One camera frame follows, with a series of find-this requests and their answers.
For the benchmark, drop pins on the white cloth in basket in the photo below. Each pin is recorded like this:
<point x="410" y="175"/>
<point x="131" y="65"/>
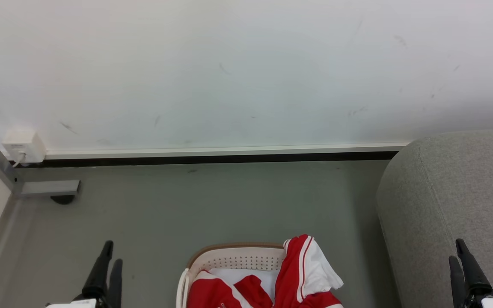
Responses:
<point x="229" y="276"/>

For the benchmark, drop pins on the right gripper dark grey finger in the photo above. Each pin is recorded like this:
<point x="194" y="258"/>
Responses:
<point x="457" y="284"/>
<point x="472" y="273"/>

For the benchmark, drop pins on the white wall socket box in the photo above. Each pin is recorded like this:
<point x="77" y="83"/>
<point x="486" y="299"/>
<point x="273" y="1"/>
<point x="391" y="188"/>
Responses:
<point x="24" y="145"/>

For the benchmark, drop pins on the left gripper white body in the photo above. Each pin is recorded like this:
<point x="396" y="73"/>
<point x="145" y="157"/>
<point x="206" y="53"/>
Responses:
<point x="73" y="304"/>

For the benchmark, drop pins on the cream plastic laundry basket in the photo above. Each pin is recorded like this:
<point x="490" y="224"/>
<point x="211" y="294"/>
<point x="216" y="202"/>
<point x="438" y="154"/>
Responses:
<point x="238" y="259"/>

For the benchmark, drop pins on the white wall trim strip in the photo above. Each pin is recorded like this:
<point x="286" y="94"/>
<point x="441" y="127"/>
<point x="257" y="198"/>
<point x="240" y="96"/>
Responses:
<point x="229" y="151"/>

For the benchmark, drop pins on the grey fabric sofa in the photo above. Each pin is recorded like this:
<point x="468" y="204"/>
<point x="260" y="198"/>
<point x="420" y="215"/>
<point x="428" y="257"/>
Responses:
<point x="452" y="201"/>

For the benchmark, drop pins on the grey metal partition frame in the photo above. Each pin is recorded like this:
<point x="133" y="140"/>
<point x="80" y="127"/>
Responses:
<point x="45" y="187"/>

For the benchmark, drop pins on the black baseboard strip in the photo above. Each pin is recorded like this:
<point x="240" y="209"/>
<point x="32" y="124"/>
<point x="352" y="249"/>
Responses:
<point x="212" y="159"/>

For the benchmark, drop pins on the black frame foot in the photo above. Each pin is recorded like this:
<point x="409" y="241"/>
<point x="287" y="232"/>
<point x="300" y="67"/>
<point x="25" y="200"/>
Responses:
<point x="62" y="199"/>

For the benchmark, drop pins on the red and white jersey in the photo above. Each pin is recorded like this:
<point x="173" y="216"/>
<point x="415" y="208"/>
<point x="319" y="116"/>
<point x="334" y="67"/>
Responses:
<point x="291" y="273"/>

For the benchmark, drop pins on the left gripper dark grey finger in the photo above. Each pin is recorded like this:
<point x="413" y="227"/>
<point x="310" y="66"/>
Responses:
<point x="97" y="273"/>
<point x="116" y="284"/>

